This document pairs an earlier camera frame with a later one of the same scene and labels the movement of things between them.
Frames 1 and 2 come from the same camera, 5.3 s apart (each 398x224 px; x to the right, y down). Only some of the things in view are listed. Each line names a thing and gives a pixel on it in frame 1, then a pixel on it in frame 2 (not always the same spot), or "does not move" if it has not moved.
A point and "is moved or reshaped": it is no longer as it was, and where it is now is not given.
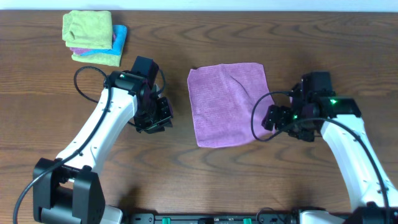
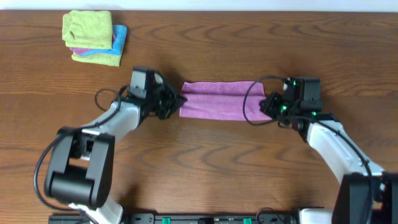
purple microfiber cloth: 229,103 is moved or reshaped
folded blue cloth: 119,43 does not move
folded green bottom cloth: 114,61 does not move
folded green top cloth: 89,29 does not move
